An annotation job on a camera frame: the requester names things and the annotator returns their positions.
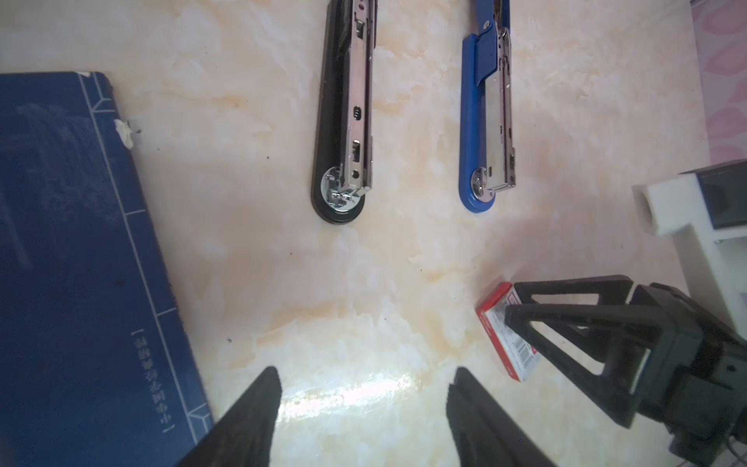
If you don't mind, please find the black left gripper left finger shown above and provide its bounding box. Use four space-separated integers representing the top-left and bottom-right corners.
177 366 282 466

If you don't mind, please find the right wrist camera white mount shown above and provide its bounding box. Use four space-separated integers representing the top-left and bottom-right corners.
632 160 746 338

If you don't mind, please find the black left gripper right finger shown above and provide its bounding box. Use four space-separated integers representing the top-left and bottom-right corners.
447 367 554 467

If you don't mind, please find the blue notebook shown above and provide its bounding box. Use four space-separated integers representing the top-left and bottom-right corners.
1 72 212 466

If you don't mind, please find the blue stapler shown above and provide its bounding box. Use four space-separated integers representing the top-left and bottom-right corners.
458 0 517 213

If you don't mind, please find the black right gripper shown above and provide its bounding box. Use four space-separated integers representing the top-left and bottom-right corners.
505 276 746 466

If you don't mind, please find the red white staple box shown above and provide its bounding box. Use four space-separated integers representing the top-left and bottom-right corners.
476 282 541 383

